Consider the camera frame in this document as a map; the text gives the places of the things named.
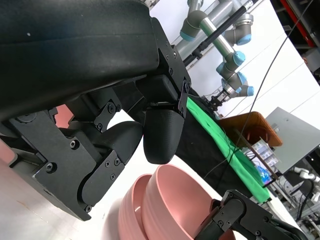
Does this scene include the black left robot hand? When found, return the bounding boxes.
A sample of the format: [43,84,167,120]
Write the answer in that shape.
[0,0,192,222]

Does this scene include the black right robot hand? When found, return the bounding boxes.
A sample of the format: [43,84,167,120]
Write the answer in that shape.
[194,189,309,240]

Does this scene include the tablet screen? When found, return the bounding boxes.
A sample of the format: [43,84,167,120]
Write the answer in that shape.
[246,139,279,189]

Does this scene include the black backdrop cloth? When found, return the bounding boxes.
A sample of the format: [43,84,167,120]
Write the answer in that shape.
[174,89,254,199]

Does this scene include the grey metal cabinet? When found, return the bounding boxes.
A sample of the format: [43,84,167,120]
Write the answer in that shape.
[264,106,320,175]

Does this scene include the green cloth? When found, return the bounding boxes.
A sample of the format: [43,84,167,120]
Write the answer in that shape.
[186,96,272,204]

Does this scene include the black pole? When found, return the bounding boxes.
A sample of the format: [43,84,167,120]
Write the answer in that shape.
[183,0,259,61]

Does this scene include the thin black hanging cable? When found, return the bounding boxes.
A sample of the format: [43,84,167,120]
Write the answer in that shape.
[203,0,316,181]

